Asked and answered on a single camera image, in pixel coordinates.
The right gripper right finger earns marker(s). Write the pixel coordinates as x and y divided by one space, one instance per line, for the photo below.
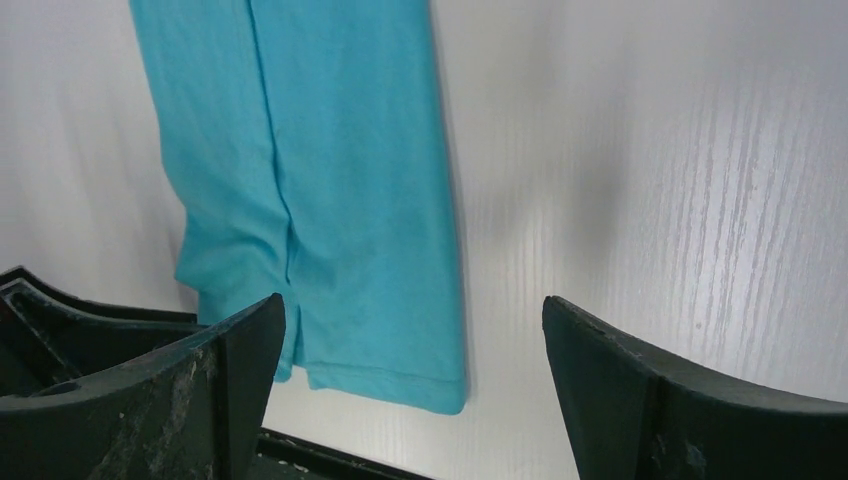
633 410

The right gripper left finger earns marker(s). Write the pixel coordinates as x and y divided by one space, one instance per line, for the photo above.
189 409

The teal t shirt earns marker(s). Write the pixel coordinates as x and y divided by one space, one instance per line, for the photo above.
306 142

